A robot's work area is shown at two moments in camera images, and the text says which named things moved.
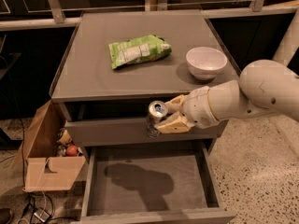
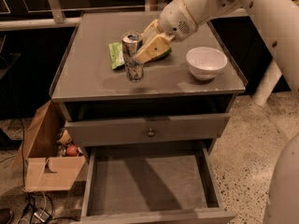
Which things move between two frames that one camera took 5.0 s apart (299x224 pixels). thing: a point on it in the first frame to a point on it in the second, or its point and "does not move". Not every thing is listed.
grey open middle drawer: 161,181 does not move
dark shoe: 5,216 does not move
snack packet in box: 64,136 does not move
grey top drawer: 128,130 does not move
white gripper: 196,106 to 175,20
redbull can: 156,110 to 132,45
